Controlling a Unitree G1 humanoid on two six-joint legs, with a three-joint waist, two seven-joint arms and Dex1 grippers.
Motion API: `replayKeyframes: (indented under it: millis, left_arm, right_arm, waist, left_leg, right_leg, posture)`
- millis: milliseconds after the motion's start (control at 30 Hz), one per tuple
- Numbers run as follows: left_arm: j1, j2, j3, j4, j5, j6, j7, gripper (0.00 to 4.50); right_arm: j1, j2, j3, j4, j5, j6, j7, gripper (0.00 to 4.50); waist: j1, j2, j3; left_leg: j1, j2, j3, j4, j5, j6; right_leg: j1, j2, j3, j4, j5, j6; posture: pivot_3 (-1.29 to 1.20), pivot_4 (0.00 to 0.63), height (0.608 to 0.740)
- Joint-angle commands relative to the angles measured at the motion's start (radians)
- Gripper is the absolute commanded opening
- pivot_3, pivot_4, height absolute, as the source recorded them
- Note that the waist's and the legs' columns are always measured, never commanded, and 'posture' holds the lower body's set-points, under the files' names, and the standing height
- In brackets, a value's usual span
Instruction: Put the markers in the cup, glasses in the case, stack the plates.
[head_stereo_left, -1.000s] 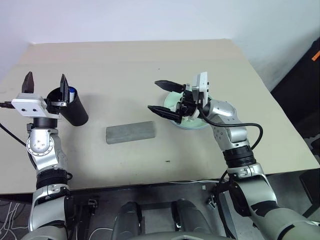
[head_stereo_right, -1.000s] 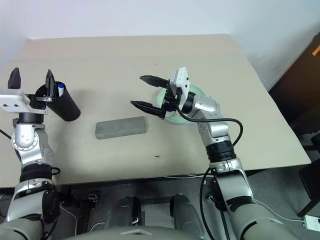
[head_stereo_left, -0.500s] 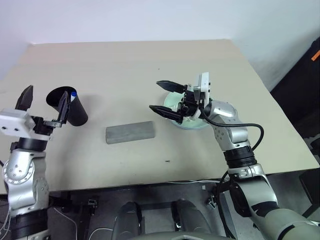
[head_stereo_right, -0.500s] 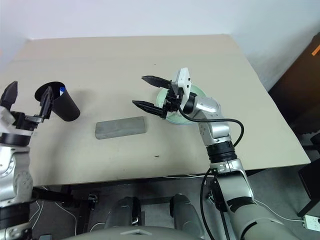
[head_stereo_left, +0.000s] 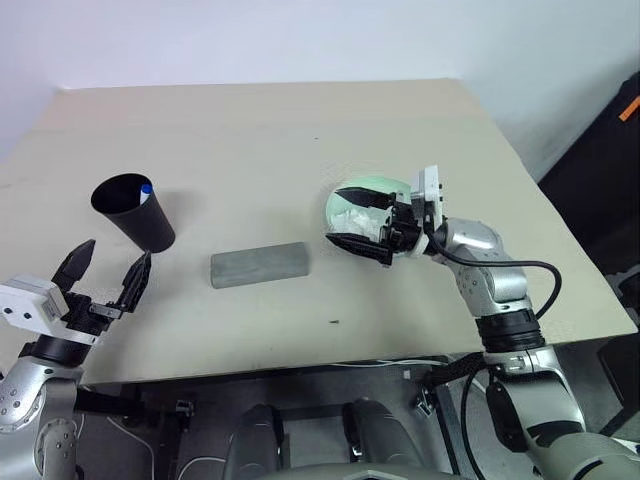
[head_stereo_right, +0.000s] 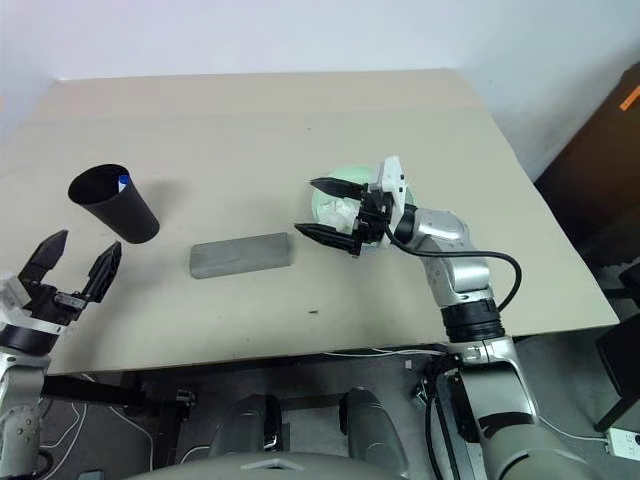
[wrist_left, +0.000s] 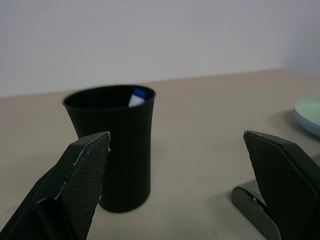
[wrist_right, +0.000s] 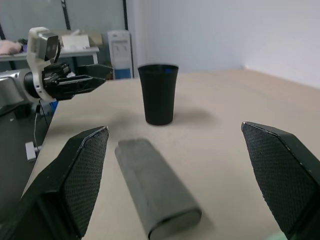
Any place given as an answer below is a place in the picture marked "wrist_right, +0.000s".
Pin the cardboard box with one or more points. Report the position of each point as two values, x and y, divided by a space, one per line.
75 40

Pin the dark partition post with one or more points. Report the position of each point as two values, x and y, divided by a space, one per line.
126 20

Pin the pink fabric bundle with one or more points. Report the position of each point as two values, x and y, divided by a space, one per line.
10 47

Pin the grey glasses case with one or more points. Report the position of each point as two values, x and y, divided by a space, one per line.
155 187

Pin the grey office desk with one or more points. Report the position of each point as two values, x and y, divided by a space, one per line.
75 52

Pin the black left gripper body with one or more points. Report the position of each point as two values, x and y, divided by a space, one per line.
53 75

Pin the small grey clamp box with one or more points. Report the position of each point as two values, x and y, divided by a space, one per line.
31 151

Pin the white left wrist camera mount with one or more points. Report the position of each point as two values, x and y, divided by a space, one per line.
33 57

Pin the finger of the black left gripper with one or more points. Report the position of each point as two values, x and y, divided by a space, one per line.
80 86
97 70

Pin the white water dispenser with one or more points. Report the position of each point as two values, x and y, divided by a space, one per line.
120 50

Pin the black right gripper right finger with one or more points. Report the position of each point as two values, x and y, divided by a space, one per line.
282 175

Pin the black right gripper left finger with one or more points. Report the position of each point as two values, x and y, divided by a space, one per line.
62 187

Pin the black plastic cup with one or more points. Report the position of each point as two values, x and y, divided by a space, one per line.
158 100

